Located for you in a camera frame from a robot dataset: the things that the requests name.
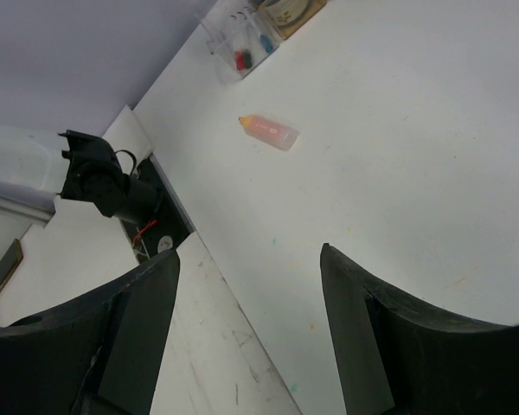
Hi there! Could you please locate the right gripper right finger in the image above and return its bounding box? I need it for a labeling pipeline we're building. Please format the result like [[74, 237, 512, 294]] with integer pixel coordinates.
[[320, 245, 519, 414]]

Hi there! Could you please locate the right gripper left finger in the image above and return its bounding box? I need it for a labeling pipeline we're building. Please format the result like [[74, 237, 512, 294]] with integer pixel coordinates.
[[0, 250, 180, 414]]

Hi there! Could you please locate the orange pencil-shaped highlighter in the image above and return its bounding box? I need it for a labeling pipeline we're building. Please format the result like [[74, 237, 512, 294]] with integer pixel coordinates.
[[239, 115, 299, 151]]

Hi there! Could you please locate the black cap marker pen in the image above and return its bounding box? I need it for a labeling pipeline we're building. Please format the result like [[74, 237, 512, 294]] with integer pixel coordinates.
[[242, 49, 253, 69]]

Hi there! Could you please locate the red cap marker pen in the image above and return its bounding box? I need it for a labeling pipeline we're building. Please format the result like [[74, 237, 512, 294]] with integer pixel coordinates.
[[234, 50, 247, 71]]

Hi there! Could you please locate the blue cap marker pen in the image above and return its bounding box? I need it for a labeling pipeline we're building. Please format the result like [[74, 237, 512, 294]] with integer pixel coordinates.
[[259, 35, 274, 54]]

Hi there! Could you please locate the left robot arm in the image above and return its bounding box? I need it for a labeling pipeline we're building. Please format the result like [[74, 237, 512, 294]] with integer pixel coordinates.
[[0, 124, 140, 223]]

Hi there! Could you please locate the clear plastic bin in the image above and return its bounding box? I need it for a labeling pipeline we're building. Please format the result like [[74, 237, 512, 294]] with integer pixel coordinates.
[[192, 1, 282, 83]]

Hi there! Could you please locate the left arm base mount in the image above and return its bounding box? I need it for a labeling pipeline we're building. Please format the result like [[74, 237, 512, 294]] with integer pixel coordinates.
[[120, 155, 195, 264]]

